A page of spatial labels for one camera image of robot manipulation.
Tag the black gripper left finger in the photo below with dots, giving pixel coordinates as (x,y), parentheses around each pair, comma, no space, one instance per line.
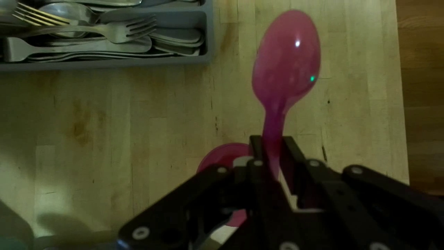
(186,217)

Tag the purple plastic spoon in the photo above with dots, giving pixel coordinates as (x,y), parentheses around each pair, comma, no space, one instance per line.
(286,68)

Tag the pink plastic cup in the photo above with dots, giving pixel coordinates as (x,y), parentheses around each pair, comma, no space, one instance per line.
(225,155)

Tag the grey cutlery tray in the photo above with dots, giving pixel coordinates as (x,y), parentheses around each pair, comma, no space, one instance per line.
(38,35)

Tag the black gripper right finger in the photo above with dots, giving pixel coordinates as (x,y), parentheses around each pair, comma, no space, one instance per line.
(355,209)

